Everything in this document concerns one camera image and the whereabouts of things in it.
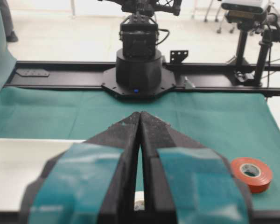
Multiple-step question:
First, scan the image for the camera on black stand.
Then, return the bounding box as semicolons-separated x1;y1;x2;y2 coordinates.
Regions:
221;0;280;87

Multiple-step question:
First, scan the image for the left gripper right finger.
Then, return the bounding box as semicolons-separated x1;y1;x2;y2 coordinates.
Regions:
140;112;253;224

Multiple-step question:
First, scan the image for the white plastic case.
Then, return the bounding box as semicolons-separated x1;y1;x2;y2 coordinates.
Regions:
0;138;75;212

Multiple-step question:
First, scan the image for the orange tape roll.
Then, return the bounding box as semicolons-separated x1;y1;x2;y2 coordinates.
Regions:
231;157;273;194

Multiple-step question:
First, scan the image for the black table rail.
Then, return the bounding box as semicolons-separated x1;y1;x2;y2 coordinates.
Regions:
5;61;280;99

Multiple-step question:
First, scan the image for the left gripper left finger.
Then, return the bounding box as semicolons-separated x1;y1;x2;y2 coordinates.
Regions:
20;112;140;224

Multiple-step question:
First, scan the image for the white tape roll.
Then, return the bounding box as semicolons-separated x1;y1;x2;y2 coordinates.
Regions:
134;191;145;211

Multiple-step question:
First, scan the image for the green table cloth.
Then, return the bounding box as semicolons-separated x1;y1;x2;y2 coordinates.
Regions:
0;11;280;215

